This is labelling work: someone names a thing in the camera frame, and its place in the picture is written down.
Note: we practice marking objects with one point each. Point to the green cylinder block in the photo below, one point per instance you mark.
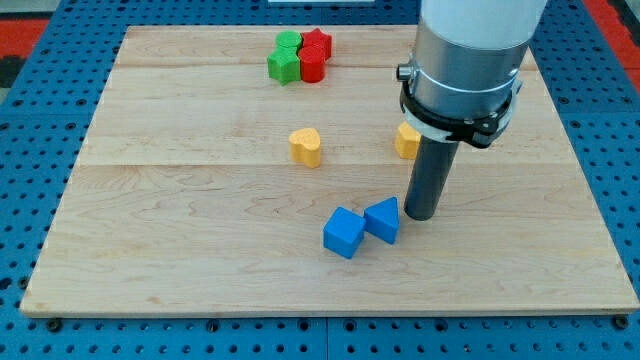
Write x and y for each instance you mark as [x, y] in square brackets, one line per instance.
[289, 39]

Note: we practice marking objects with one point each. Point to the wooden board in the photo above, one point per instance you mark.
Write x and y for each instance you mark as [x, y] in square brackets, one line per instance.
[184, 201]

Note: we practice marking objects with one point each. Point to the red cylinder block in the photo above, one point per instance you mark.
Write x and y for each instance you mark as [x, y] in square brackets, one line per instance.
[312, 64]

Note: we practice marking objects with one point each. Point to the yellow heart block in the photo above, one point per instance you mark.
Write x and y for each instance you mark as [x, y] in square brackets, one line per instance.
[305, 147]

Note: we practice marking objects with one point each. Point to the green star block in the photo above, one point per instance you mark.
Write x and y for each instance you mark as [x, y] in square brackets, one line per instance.
[284, 65]

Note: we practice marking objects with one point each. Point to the blue triangle block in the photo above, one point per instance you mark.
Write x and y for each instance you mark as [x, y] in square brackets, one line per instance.
[382, 220]

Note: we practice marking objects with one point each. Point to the blue cube block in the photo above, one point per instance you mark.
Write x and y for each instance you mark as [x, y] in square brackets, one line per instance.
[344, 232]

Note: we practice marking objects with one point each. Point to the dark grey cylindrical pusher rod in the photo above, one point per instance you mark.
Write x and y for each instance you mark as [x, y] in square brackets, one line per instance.
[430, 171]

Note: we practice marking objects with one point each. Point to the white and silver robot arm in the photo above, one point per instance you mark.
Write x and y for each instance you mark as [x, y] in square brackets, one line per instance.
[461, 82]

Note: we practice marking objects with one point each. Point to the yellow block behind rod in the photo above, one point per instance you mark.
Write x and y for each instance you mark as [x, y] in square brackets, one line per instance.
[407, 141]

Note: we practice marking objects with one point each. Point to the red star block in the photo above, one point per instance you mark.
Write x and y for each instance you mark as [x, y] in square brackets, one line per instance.
[319, 39]

